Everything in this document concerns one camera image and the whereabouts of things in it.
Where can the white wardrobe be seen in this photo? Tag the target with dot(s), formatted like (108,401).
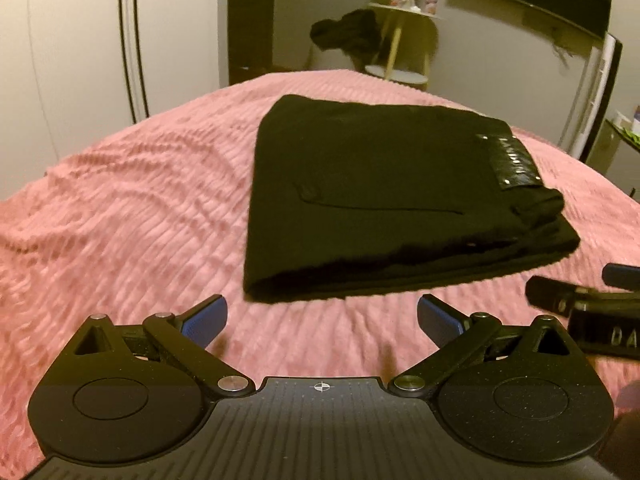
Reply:
(74,71)

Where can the grey drawer cabinet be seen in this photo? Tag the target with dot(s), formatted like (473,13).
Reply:
(616,158)

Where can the white tower fan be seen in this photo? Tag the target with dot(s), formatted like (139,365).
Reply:
(592,97)

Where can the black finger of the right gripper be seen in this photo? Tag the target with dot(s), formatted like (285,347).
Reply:
(621,276)
(553,296)

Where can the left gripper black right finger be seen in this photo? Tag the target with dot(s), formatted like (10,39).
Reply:
(459,339)

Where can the dark clothes pile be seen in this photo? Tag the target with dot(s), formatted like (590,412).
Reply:
(356,34)

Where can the black pants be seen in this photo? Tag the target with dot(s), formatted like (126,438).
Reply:
(352,199)

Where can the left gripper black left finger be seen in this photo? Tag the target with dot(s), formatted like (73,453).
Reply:
(182,341)

